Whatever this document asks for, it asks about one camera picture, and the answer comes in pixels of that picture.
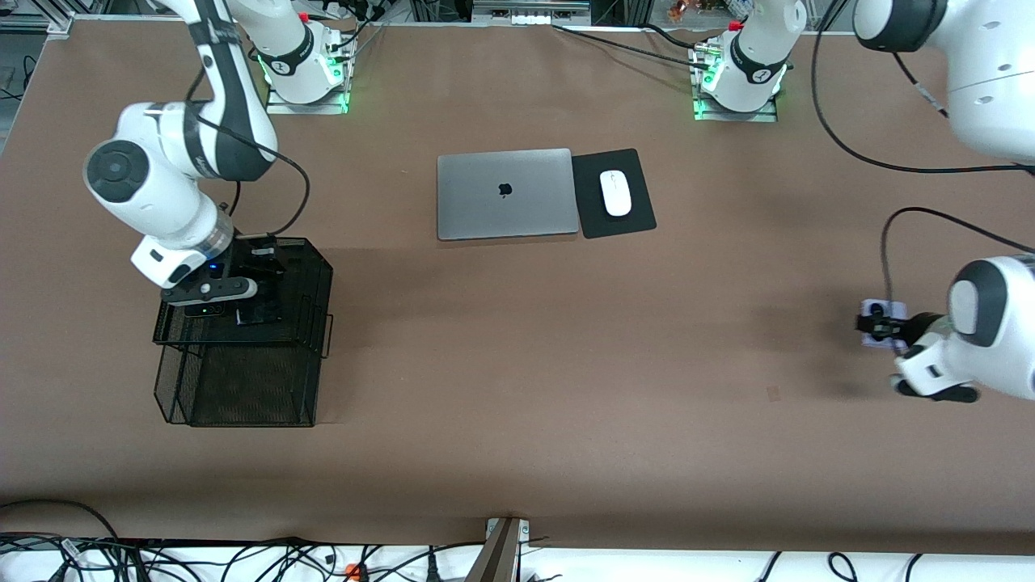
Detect lavender flip phone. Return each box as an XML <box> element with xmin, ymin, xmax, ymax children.
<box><xmin>860</xmin><ymin>299</ymin><xmax>909</xmax><ymax>351</ymax></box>

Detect long black smartphone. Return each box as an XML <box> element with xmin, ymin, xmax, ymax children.
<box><xmin>237</xmin><ymin>275</ymin><xmax>288</xmax><ymax>327</ymax></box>

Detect black mesh two-tier tray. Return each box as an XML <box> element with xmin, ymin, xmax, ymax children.
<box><xmin>152</xmin><ymin>236</ymin><xmax>335</xmax><ymax>428</ymax></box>

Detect silver closed laptop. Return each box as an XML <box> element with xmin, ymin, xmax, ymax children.
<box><xmin>437</xmin><ymin>148</ymin><xmax>581</xmax><ymax>242</ymax></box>

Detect black mouse pad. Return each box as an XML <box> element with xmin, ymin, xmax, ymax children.
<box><xmin>571</xmin><ymin>148</ymin><xmax>657</xmax><ymax>240</ymax></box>

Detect white computer mouse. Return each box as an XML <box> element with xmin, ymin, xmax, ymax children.
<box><xmin>599</xmin><ymin>170</ymin><xmax>632</xmax><ymax>218</ymax></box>

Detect grey power strip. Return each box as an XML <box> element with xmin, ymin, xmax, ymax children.
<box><xmin>473</xmin><ymin>0</ymin><xmax>591</xmax><ymax>26</ymax></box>

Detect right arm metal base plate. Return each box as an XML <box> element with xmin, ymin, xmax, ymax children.
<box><xmin>264</xmin><ymin>36</ymin><xmax>353</xmax><ymax>116</ymax></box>

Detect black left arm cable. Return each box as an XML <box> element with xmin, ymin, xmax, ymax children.
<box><xmin>811</xmin><ymin>0</ymin><xmax>1035</xmax><ymax>304</ymax></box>

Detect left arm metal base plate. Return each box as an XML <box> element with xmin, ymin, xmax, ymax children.
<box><xmin>692</xmin><ymin>40</ymin><xmax>779</xmax><ymax>123</ymax></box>

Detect black looped cable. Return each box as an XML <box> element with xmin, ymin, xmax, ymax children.
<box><xmin>0</xmin><ymin>500</ymin><xmax>122</xmax><ymax>544</ymax></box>

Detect aluminium frame profile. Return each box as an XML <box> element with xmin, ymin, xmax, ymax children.
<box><xmin>36</xmin><ymin>10</ymin><xmax>78</xmax><ymax>41</ymax></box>

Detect grey metal camera post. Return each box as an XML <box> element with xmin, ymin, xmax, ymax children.
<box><xmin>465</xmin><ymin>517</ymin><xmax>531</xmax><ymax>582</ymax></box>

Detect short black table cable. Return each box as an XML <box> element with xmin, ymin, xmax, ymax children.
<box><xmin>643</xmin><ymin>23</ymin><xmax>706</xmax><ymax>49</ymax></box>

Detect long black table cable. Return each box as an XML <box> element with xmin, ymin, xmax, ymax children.
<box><xmin>552</xmin><ymin>24</ymin><xmax>712</xmax><ymax>72</ymax></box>

